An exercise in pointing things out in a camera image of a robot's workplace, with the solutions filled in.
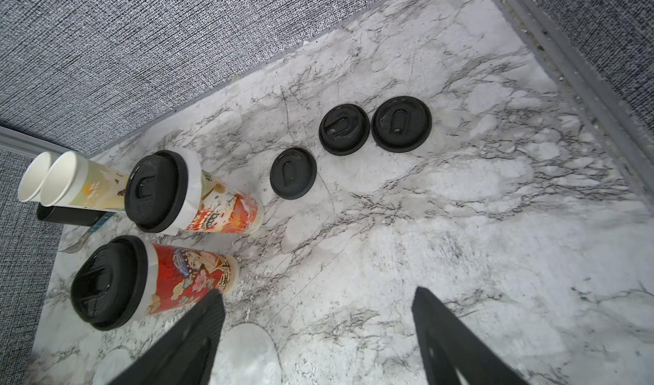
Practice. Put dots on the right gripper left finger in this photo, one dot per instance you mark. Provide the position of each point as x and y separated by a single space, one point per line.
186 353

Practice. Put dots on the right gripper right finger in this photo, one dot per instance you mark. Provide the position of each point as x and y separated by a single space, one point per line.
450 352

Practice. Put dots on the red paper cup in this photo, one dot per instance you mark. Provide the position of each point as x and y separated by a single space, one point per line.
178 277

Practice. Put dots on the black lid front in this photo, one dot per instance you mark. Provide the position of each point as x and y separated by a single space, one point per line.
109 287
156 191

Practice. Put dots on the black lid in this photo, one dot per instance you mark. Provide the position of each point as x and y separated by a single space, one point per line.
109 287
401 124
293 173
344 129
156 191

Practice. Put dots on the translucent paper disc middle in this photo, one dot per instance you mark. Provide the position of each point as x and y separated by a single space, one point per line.
246 355

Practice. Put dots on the black cylindrical cup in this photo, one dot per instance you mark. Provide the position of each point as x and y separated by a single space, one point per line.
68 216

